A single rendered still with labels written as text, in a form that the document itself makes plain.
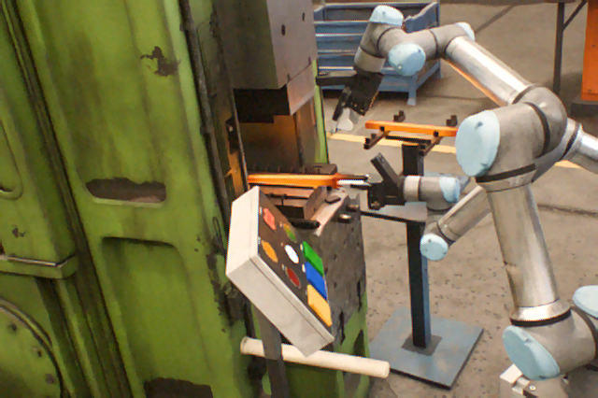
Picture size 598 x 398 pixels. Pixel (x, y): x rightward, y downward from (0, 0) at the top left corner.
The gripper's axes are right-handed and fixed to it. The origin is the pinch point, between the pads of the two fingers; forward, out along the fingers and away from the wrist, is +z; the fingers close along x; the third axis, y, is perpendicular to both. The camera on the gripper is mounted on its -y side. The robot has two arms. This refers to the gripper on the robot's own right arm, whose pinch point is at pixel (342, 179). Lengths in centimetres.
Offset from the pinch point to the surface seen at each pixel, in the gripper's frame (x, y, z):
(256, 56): -17.4, -44.1, 13.2
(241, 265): -75, -16, -5
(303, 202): -9.6, 3.6, 9.8
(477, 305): 83, 102, -26
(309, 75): 4.4, -32.1, 8.1
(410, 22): 355, 33, 67
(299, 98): -5.0, -28.1, 8.2
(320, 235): -15.6, 11.5, 3.1
